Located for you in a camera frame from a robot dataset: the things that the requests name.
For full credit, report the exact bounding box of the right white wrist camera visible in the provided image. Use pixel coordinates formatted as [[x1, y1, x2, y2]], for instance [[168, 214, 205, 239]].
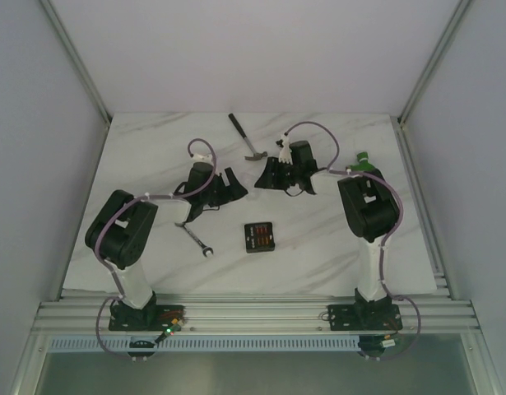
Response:
[[276, 133, 293, 165]]

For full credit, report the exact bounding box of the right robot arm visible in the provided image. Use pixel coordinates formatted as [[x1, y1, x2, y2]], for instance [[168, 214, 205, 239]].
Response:
[[254, 141, 403, 328]]

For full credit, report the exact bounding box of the left aluminium corner post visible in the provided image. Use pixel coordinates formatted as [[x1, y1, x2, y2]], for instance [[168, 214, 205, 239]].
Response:
[[39, 0, 113, 127]]

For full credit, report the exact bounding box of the clear fuse box cover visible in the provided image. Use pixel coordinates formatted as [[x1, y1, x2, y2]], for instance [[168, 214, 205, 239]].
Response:
[[241, 173, 262, 202]]

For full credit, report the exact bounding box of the aluminium corner post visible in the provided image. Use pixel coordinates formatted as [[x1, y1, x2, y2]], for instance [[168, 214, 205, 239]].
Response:
[[397, 0, 475, 127], [39, 0, 113, 127]]

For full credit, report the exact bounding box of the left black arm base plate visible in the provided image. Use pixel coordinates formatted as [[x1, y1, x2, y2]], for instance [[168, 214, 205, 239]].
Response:
[[109, 304, 184, 332]]

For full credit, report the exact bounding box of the silver combination wrench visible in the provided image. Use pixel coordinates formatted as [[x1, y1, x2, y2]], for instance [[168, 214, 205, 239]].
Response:
[[175, 223, 214, 258]]

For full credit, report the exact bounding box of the aluminium front rail frame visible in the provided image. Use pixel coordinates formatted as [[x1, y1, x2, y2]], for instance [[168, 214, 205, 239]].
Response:
[[32, 292, 480, 335]]

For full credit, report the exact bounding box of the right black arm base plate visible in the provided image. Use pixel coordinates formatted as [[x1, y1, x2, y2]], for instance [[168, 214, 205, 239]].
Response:
[[327, 304, 403, 332]]

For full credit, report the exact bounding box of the slotted grey cable duct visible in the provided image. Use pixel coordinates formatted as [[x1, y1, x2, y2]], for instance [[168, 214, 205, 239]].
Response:
[[48, 334, 360, 353]]

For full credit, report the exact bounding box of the right aluminium corner post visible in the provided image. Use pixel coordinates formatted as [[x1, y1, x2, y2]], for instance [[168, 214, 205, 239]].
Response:
[[397, 0, 475, 127]]

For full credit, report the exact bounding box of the black fuse box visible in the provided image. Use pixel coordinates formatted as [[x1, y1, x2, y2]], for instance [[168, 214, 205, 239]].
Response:
[[244, 221, 276, 253]]

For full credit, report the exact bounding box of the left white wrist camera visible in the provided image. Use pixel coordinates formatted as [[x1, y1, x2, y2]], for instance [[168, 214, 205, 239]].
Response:
[[191, 153, 214, 165]]

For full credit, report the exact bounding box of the black handled claw hammer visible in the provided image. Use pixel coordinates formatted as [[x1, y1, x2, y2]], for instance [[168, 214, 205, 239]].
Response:
[[228, 114, 268, 161]]

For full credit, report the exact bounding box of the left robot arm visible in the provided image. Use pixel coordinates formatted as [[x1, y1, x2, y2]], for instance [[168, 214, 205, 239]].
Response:
[[85, 162, 248, 331]]

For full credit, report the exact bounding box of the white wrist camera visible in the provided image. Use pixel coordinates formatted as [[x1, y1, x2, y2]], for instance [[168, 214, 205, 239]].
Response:
[[191, 153, 214, 165], [276, 133, 293, 165]]

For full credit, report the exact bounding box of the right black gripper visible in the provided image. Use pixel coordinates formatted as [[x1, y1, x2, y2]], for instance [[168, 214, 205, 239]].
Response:
[[254, 156, 300, 190]]

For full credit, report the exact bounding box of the green red plastic connector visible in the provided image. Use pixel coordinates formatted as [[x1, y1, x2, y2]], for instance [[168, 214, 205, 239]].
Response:
[[346, 151, 376, 172]]

